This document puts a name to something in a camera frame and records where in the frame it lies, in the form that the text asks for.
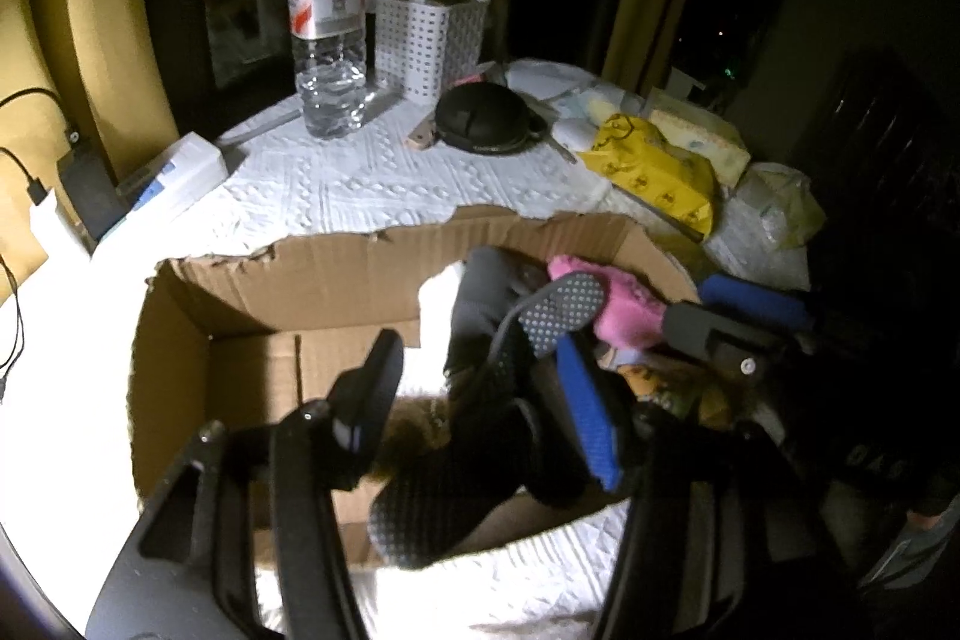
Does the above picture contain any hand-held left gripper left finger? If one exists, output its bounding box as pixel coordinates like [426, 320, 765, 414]
[86, 329, 406, 640]

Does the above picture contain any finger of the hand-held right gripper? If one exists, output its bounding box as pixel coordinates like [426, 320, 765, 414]
[699, 275, 815, 332]
[517, 271, 796, 380]

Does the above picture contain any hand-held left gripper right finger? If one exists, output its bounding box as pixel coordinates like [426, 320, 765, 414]
[555, 332, 871, 640]

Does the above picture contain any brown furry item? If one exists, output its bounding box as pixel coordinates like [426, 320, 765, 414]
[373, 396, 460, 492]

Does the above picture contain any pink plush cloth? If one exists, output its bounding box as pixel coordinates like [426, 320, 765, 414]
[546, 254, 670, 350]

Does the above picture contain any grey cloth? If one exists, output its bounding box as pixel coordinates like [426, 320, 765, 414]
[448, 246, 553, 387]

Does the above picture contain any black dotted sock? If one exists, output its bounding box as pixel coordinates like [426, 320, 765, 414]
[369, 332, 610, 570]

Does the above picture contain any brown cardboard box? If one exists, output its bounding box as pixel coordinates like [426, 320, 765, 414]
[129, 205, 703, 573]

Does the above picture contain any clear plastic bag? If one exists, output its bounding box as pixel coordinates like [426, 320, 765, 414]
[708, 162, 827, 283]

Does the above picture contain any yellow wet wipes packet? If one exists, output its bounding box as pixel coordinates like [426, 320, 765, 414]
[577, 113, 718, 241]

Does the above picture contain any pale yellow tissue pack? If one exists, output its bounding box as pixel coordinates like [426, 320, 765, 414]
[648, 107, 752, 188]

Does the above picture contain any small white round object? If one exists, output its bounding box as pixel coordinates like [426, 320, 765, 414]
[551, 117, 598, 151]

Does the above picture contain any dark wooden cabinet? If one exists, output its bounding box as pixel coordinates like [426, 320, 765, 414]
[793, 47, 960, 244]

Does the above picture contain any black round pouch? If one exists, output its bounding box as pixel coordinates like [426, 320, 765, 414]
[435, 83, 545, 156]

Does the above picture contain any white embossed tablecloth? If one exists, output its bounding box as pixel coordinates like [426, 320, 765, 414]
[0, 57, 815, 640]

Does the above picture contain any white plastic packet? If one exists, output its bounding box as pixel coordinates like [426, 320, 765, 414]
[506, 58, 647, 124]

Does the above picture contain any white chair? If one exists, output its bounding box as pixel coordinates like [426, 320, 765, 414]
[663, 66, 715, 110]

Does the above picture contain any white perforated basket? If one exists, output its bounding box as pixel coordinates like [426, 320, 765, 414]
[373, 0, 491, 106]

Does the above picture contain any white tissue box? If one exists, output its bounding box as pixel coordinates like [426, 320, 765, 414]
[94, 131, 230, 244]

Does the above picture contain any steel thermos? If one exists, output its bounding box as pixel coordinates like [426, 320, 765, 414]
[472, 0, 515, 65]

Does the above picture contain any dark power bank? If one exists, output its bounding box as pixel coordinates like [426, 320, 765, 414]
[58, 147, 126, 245]

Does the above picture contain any white charger block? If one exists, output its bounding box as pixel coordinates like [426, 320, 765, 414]
[30, 190, 92, 264]

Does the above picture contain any clear plastic water bottle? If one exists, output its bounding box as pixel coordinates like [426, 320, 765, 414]
[287, 0, 370, 141]

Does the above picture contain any black charging cable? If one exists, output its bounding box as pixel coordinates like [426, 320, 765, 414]
[0, 147, 47, 208]
[0, 89, 80, 150]

